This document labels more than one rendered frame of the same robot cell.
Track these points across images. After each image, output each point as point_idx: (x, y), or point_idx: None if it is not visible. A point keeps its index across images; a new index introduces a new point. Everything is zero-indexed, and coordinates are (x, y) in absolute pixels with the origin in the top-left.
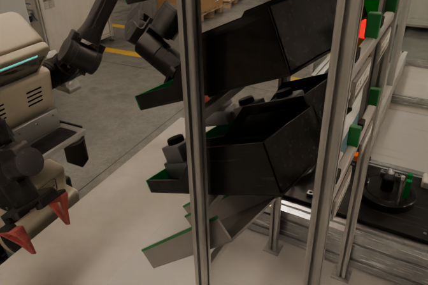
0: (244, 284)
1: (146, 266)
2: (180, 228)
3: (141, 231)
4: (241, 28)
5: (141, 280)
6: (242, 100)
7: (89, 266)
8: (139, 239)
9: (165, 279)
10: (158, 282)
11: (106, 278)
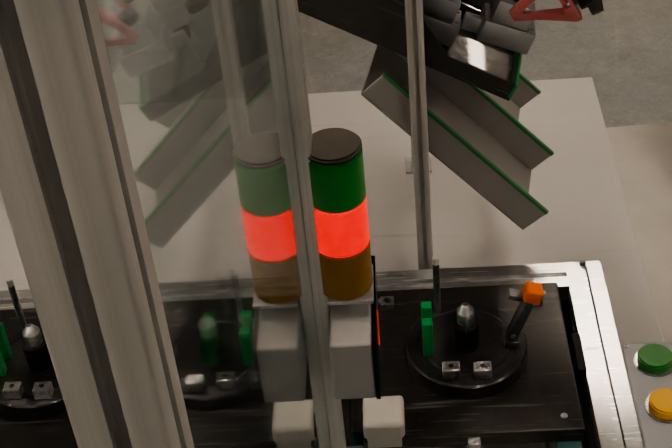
0: (435, 245)
1: (590, 208)
2: (606, 274)
3: (661, 244)
4: None
5: (577, 192)
6: None
7: (667, 176)
8: (648, 232)
9: (546, 205)
10: (551, 199)
11: (624, 175)
